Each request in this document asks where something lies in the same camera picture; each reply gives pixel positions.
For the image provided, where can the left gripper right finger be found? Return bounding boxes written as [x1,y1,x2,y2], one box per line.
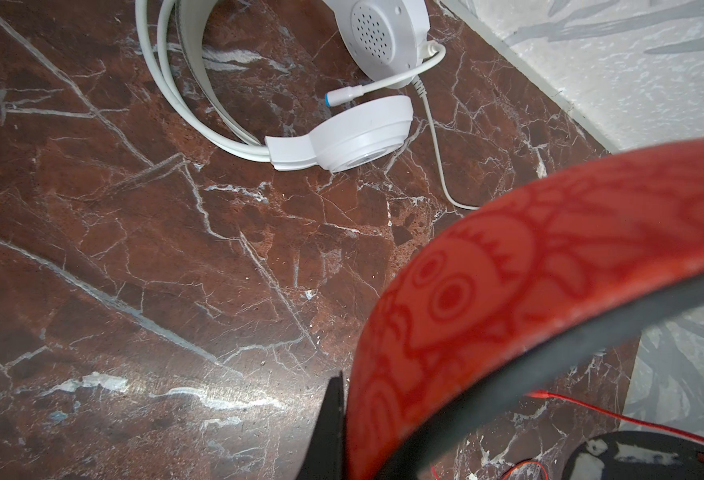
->
[563,431,704,480]

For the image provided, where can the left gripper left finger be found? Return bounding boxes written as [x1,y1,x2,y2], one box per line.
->
[296,372,345,480]

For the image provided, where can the red headphone cable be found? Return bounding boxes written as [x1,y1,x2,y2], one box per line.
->
[429,389,704,480]

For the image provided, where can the red black headphones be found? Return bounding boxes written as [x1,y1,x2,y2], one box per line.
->
[345,140,704,479]

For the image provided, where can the white headphones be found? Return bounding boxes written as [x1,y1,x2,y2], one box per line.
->
[134,1,446,173]

